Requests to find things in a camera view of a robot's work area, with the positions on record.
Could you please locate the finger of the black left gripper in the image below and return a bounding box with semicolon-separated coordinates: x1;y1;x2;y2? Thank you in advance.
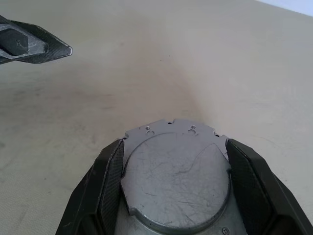
0;14;73;66

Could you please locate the round silver motor cover plate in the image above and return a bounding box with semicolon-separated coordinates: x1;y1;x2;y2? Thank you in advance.
119;118;247;235

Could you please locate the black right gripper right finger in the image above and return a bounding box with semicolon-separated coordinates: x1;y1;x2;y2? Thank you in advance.
224;138;313;235

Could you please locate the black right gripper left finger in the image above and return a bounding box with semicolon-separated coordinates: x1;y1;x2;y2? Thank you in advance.
55;139;126;235

